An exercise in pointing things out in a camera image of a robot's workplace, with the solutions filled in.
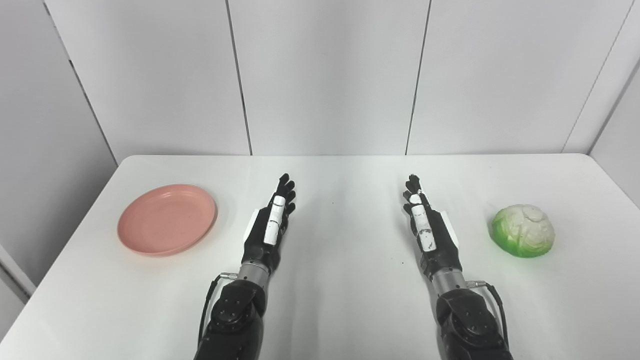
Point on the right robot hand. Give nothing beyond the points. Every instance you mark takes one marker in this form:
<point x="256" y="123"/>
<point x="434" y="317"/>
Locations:
<point x="430" y="230"/>

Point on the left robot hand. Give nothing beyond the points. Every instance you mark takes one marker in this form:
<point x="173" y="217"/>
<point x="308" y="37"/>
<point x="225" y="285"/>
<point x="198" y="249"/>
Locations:
<point x="270" y="225"/>

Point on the green white cabbage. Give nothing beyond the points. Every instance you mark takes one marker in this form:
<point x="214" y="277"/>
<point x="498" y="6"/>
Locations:
<point x="522" y="230"/>

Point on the pink plate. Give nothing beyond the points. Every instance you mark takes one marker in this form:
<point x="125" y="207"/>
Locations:
<point x="167" y="219"/>

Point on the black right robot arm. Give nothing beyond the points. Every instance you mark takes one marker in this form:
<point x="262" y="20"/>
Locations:
<point x="465" y="315"/>

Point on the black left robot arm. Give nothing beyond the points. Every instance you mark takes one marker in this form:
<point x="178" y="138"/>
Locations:
<point x="235" y="315"/>

